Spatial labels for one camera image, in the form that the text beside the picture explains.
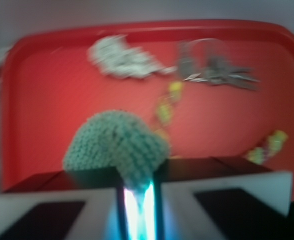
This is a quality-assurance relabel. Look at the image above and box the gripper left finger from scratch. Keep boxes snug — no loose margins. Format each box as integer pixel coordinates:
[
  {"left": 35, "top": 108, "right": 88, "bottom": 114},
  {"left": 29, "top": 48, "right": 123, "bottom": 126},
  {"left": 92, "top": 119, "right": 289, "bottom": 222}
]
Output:
[{"left": 0, "top": 167, "right": 126, "bottom": 240}]

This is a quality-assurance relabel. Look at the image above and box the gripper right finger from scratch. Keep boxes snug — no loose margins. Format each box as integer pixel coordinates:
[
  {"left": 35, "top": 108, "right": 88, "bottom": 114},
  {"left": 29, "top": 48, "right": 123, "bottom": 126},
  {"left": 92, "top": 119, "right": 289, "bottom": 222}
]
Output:
[{"left": 154, "top": 156, "right": 294, "bottom": 240}]

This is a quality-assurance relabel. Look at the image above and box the light blue cloth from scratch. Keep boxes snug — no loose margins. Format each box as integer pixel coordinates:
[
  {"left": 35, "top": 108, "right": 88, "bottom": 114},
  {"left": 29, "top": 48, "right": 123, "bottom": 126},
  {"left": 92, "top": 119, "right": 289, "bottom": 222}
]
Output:
[{"left": 62, "top": 109, "right": 170, "bottom": 187}]

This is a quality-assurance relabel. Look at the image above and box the red plastic tray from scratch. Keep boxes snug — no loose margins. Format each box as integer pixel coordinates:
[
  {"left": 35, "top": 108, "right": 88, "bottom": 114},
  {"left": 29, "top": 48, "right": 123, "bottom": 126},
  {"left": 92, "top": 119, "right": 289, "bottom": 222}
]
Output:
[{"left": 0, "top": 20, "right": 294, "bottom": 199}]

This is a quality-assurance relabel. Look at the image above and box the bunch of metal keys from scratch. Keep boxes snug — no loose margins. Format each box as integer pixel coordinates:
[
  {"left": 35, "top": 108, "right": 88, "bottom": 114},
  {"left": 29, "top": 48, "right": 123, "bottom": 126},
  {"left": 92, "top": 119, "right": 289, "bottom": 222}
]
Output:
[{"left": 177, "top": 38, "right": 259, "bottom": 91}]

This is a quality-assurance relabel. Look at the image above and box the crumpled white paper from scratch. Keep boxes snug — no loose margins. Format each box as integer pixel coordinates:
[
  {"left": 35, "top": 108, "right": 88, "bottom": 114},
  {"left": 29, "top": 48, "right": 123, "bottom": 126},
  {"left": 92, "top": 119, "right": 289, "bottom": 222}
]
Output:
[{"left": 87, "top": 34, "right": 177, "bottom": 80}]

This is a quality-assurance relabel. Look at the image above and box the multicolour twisted rope toy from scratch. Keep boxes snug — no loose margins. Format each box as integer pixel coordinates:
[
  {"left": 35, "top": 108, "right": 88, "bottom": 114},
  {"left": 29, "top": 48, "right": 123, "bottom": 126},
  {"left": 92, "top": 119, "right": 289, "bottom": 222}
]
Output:
[{"left": 152, "top": 80, "right": 289, "bottom": 165}]

